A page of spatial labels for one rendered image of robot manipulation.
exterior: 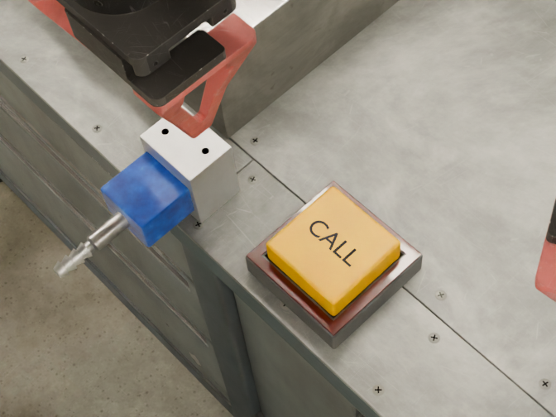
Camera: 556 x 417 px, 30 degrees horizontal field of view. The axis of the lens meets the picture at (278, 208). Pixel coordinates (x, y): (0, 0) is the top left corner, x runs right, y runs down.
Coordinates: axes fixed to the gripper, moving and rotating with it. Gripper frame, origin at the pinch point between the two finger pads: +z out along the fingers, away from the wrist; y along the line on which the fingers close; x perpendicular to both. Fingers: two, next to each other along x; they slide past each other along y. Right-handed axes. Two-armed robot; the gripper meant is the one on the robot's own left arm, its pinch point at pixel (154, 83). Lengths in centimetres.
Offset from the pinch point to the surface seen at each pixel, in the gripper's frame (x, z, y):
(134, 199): 3.6, 8.6, 0.0
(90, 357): 5, 92, 35
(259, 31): -9.1, 4.5, 1.6
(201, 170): -0.4, 7.3, -2.1
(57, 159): -4, 52, 37
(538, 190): -16.9, 12.9, -16.3
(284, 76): -10.8, 10.8, 1.7
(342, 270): -2.2, 9.1, -12.7
